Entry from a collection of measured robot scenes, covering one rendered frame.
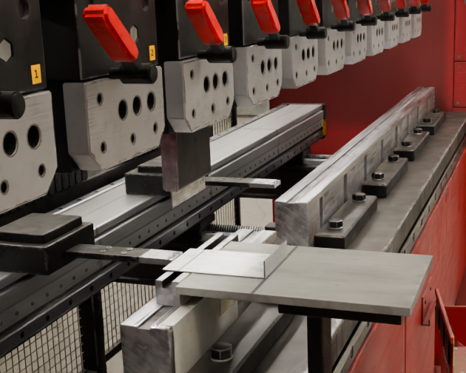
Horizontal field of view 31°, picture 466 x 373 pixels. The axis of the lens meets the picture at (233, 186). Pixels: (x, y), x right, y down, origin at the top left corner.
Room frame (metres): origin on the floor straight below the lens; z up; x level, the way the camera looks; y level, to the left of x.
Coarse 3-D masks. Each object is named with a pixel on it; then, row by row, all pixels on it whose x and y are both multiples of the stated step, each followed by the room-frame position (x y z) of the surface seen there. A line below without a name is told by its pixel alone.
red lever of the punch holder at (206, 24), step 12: (192, 0) 0.86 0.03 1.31; (204, 0) 0.86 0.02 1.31; (192, 12) 0.85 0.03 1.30; (204, 12) 0.85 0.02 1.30; (192, 24) 0.87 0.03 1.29; (204, 24) 0.86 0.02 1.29; (216, 24) 0.88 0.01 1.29; (204, 36) 0.88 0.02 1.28; (216, 36) 0.88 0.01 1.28; (216, 48) 0.90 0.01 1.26; (228, 48) 0.91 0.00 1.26; (216, 60) 0.91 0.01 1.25; (228, 60) 0.91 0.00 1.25
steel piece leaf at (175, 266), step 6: (186, 252) 1.02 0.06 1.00; (192, 252) 1.02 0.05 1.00; (198, 252) 1.02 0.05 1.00; (180, 258) 0.99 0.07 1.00; (186, 258) 0.99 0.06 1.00; (192, 258) 0.99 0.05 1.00; (174, 264) 0.97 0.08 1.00; (180, 264) 0.97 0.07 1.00; (168, 270) 0.95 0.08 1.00; (174, 270) 0.95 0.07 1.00
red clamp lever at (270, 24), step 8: (256, 0) 1.04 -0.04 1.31; (264, 0) 1.04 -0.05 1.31; (256, 8) 1.04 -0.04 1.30; (264, 8) 1.04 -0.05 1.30; (272, 8) 1.05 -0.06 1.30; (256, 16) 1.06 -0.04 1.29; (264, 16) 1.05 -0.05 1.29; (272, 16) 1.05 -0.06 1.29; (264, 24) 1.06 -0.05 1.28; (272, 24) 1.06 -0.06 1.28; (264, 32) 1.08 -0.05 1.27; (272, 32) 1.07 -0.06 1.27; (264, 40) 1.10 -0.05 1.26; (272, 40) 1.09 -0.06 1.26; (280, 40) 1.09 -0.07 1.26; (288, 40) 1.10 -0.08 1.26; (272, 48) 1.10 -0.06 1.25; (280, 48) 1.10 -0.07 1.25
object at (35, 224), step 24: (24, 216) 1.11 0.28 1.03; (48, 216) 1.10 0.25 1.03; (72, 216) 1.10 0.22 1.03; (0, 240) 1.03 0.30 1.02; (24, 240) 1.02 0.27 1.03; (48, 240) 1.02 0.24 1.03; (72, 240) 1.05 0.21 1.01; (0, 264) 1.02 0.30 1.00; (24, 264) 1.01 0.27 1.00; (48, 264) 1.00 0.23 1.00; (168, 264) 0.98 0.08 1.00
